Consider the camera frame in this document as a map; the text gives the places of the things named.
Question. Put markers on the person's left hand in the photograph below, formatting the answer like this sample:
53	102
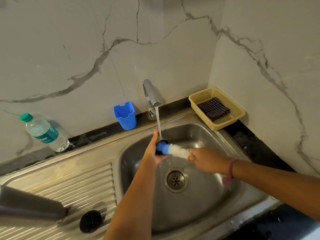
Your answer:
151	153

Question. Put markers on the person's right hand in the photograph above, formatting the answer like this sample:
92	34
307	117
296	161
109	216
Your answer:
208	159

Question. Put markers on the steel cup cap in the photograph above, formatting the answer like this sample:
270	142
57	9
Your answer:
160	141

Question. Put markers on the blue white bottle brush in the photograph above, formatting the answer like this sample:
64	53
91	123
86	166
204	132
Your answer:
175	150

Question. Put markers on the black stopper lid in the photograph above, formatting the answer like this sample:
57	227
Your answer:
90	221

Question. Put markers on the stainless steel flask body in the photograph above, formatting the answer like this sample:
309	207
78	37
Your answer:
27	204

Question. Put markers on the person's left forearm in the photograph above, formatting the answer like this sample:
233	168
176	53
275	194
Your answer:
132	204

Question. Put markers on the person's right forearm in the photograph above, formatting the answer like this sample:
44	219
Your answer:
277	184

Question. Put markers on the clear plastic water bottle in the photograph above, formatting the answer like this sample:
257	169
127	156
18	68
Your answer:
42	133

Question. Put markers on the blue plastic brush holder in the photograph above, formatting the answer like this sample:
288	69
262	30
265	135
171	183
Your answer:
125	117

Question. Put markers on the yellow plastic basket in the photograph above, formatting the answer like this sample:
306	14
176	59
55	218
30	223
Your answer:
237	118

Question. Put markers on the dark checked cloth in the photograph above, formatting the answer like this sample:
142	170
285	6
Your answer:
213	109

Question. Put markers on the chrome faucet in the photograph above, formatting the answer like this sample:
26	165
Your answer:
151	92

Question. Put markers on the stainless steel sink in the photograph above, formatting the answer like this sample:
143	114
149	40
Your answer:
87	177

